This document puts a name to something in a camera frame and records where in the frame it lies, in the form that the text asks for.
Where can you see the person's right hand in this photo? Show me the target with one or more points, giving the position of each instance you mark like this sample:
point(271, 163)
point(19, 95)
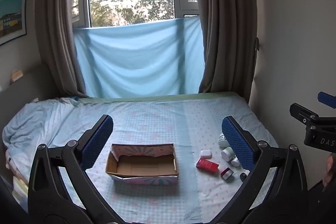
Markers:
point(330, 169)

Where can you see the shiny green jar white lid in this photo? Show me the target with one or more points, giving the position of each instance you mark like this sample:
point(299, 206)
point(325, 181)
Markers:
point(223, 140)

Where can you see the framed wall picture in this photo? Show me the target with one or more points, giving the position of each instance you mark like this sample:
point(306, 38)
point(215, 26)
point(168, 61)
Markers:
point(11, 18)

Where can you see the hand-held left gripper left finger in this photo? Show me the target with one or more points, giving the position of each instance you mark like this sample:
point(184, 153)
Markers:
point(97, 144)

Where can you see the pale green jar white lid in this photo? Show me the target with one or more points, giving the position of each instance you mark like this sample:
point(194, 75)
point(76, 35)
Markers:
point(227, 153)

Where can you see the large white jar black lid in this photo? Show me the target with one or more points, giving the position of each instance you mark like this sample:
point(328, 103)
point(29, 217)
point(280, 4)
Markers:
point(235, 161)

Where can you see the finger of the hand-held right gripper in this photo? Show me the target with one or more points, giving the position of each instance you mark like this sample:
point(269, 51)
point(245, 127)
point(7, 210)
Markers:
point(302, 113)
point(326, 100)

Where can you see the small wooden block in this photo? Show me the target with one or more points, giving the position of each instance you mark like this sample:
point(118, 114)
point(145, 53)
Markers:
point(16, 76)

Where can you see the folded pale cloth stack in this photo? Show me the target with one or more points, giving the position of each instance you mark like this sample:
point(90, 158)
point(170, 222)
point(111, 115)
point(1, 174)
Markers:
point(19, 188)

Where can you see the cardboard box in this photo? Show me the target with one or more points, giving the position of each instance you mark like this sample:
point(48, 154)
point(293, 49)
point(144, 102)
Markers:
point(143, 165)

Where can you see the bed with blue patterned sheet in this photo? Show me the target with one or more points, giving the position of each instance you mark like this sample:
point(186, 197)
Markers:
point(157, 119)

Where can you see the white earbuds case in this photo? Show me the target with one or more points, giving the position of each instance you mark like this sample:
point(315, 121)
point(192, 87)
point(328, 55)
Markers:
point(205, 154)

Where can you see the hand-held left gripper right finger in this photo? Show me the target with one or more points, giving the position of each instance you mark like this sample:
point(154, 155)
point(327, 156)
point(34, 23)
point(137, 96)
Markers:
point(238, 145)

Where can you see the grey padded headboard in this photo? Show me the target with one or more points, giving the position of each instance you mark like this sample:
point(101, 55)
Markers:
point(34, 85)

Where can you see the brown curtain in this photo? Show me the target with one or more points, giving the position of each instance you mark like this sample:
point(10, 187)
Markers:
point(225, 24)
point(60, 29)

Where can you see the light blue hanging cloth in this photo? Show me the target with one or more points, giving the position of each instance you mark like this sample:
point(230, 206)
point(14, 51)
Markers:
point(136, 58)

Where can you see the small red carton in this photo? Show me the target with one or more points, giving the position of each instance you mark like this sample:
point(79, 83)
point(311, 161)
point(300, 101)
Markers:
point(207, 165)

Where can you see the crumpled pale blue blanket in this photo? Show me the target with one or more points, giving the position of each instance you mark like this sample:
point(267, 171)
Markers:
point(34, 121)

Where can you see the red and silver jar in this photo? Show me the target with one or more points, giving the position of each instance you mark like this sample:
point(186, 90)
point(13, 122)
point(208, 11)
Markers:
point(226, 174)

